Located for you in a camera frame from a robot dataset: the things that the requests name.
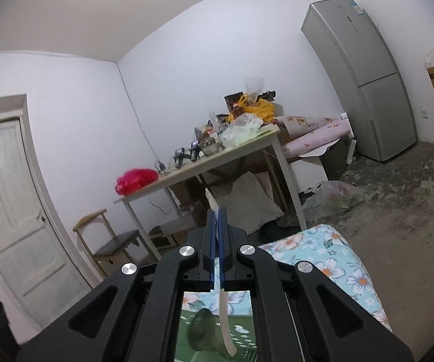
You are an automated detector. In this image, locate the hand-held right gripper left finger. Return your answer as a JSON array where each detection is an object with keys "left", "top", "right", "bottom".
[{"left": 16, "top": 207, "right": 219, "bottom": 362}]

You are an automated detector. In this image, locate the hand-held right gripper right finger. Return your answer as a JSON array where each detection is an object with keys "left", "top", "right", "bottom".
[{"left": 219, "top": 207, "right": 415, "bottom": 362}]

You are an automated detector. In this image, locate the white rice paddle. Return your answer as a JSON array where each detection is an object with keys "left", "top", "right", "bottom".
[{"left": 205, "top": 188, "right": 237, "bottom": 358}]

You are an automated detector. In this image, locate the green plastic utensil holder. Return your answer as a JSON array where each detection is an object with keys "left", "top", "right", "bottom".
[{"left": 175, "top": 311, "right": 258, "bottom": 362}]

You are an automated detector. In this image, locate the grey box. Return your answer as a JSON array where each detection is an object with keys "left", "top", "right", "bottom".
[{"left": 149, "top": 215, "right": 198, "bottom": 249}]

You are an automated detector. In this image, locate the white fabric sack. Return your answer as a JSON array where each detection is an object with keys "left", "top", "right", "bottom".
[{"left": 205, "top": 171, "right": 285, "bottom": 236}]

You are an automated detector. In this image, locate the white-legged table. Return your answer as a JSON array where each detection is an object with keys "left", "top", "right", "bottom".
[{"left": 113, "top": 124, "right": 308, "bottom": 261}]

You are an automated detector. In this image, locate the wooden chair with dark seat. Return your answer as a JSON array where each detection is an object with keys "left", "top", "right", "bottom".
[{"left": 73, "top": 208, "right": 150, "bottom": 276}]

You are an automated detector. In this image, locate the black gadget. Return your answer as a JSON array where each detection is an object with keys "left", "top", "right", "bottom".
[{"left": 172, "top": 147, "right": 202, "bottom": 167}]

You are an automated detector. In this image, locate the red plastic bag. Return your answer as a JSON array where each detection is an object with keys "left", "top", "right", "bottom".
[{"left": 115, "top": 168, "right": 159, "bottom": 197}]

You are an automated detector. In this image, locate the floral blue blanket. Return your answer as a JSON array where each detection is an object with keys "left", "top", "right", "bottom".
[{"left": 181, "top": 224, "right": 393, "bottom": 334}]

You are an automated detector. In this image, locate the white board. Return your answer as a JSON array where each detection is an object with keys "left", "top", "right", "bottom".
[{"left": 288, "top": 154, "right": 328, "bottom": 193}]

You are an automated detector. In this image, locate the plastic bag with greens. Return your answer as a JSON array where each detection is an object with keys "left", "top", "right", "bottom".
[{"left": 302, "top": 180, "right": 364, "bottom": 219}]

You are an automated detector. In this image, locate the clear plastic bag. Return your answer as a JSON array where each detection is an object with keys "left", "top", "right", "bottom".
[{"left": 222, "top": 115, "right": 263, "bottom": 148}]

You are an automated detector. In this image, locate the pink wallpaper roll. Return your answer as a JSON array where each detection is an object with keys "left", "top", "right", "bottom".
[{"left": 281, "top": 119, "right": 353, "bottom": 159}]

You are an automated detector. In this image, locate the yellow plastic bag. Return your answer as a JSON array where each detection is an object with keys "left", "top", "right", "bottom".
[{"left": 227, "top": 94, "right": 276, "bottom": 123}]

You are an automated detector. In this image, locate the brown floral wallpaper roll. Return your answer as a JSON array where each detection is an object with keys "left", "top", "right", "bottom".
[{"left": 281, "top": 115, "right": 349, "bottom": 146}]

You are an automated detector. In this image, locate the white door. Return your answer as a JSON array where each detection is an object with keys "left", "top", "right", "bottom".
[{"left": 0, "top": 115, "right": 89, "bottom": 310}]

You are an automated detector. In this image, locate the silver refrigerator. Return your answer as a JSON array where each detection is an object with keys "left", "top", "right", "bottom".
[{"left": 301, "top": 0, "right": 418, "bottom": 163}]

